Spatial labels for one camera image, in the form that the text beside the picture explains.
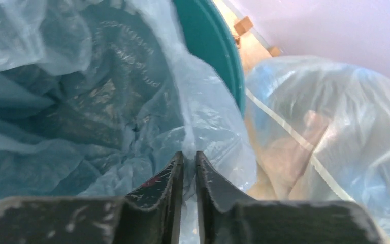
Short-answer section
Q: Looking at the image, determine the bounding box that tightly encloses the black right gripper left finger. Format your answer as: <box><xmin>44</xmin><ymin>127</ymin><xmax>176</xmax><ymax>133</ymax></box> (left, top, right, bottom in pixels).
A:
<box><xmin>0</xmin><ymin>152</ymin><xmax>184</xmax><ymax>243</ymax></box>

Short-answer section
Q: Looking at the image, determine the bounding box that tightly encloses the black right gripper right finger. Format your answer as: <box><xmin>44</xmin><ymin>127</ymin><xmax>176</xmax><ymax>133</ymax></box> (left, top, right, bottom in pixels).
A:
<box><xmin>195</xmin><ymin>151</ymin><xmax>384</xmax><ymax>243</ymax></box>

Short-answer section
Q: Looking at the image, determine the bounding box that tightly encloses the translucent blue trash bag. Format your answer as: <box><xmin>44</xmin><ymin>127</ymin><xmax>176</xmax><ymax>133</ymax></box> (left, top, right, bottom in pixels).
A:
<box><xmin>0</xmin><ymin>1</ymin><xmax>256</xmax><ymax>243</ymax></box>

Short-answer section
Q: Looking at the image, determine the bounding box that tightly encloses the large translucent bag of trash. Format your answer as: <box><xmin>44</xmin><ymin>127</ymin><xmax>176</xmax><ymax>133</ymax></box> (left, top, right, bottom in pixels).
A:
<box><xmin>245</xmin><ymin>56</ymin><xmax>390</xmax><ymax>243</ymax></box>

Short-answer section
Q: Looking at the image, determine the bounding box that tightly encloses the teal plastic trash bin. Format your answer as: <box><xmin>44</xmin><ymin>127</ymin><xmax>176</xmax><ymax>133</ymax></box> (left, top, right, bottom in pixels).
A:
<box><xmin>173</xmin><ymin>0</ymin><xmax>245</xmax><ymax>115</ymax></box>

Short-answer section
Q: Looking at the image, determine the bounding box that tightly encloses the small wooden block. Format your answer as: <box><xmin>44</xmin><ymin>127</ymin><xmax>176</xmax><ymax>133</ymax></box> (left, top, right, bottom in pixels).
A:
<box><xmin>268</xmin><ymin>46</ymin><xmax>282</xmax><ymax>57</ymax></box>
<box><xmin>234</xmin><ymin>16</ymin><xmax>253</xmax><ymax>36</ymax></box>

